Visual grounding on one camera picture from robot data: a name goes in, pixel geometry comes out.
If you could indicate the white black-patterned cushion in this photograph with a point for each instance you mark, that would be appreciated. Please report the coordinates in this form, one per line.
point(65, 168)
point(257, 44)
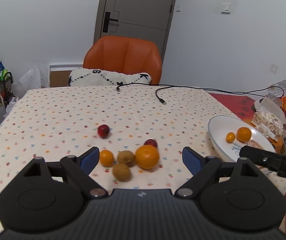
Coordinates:
point(96, 77)

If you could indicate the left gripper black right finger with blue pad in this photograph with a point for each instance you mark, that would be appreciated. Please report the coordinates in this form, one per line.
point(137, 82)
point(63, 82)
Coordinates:
point(203, 170)

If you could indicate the wall socket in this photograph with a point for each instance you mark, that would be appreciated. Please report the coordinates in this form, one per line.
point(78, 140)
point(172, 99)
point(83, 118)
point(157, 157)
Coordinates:
point(273, 68)

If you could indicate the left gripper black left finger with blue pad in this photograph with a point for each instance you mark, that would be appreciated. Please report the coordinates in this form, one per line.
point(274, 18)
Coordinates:
point(77, 170)

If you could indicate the brown longan fruit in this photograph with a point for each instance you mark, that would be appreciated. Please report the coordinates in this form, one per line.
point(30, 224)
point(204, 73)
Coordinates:
point(126, 157)
point(121, 172)

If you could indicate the dark red fruit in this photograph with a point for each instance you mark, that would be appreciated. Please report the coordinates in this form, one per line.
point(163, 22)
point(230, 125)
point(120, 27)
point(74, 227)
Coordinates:
point(151, 142)

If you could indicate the floral white tablecloth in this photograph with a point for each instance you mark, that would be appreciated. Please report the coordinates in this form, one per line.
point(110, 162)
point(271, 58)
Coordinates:
point(56, 122)

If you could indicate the brown cardboard framed board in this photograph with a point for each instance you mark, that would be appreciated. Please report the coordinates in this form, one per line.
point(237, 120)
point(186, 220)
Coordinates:
point(59, 73)

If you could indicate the bag of white snacks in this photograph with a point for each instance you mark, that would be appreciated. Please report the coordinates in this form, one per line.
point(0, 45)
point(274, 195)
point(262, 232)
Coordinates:
point(268, 124)

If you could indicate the small yellow-orange kumquat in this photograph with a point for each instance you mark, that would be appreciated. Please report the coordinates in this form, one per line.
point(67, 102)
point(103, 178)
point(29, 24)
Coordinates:
point(230, 137)

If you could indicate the clear plastic bag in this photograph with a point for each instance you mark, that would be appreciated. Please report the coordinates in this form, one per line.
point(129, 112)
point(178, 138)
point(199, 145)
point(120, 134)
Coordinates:
point(33, 79)

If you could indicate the pink wrapped snack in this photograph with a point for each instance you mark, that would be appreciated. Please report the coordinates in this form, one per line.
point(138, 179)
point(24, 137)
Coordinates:
point(254, 144)

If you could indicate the red paper mat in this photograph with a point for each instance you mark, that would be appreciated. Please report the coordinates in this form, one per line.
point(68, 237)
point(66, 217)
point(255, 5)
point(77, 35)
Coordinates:
point(241, 106)

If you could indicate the large orange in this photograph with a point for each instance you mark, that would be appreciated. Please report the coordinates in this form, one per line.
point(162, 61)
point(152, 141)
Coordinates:
point(147, 157)

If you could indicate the orange leather chair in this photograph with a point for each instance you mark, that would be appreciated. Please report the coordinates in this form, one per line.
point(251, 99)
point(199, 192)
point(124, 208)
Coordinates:
point(125, 55)

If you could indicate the grey door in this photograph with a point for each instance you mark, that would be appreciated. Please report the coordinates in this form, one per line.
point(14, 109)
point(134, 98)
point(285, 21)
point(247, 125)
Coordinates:
point(144, 19)

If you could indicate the small round orange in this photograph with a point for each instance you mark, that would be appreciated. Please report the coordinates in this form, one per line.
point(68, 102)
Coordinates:
point(106, 158)

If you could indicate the small white wall plate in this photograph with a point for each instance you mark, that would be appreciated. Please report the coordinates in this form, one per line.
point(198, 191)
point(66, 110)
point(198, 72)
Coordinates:
point(178, 8)

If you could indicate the red plum fruit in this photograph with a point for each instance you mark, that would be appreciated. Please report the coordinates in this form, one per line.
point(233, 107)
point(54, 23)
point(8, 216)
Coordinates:
point(103, 131)

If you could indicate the black metal shelf rack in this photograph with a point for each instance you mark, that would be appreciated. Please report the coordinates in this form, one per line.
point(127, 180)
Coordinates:
point(6, 88)

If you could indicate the white light switch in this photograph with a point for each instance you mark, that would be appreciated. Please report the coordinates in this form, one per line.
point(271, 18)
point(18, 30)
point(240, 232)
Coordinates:
point(225, 8)

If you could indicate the white plate blue rim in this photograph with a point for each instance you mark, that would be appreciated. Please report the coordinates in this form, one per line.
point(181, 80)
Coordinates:
point(219, 126)

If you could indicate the orange tangerine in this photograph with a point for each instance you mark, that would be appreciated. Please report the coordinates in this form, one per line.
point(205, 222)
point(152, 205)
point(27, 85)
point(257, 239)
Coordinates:
point(243, 134)

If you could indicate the black door handle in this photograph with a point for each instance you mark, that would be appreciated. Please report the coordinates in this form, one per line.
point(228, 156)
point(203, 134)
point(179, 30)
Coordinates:
point(107, 20)

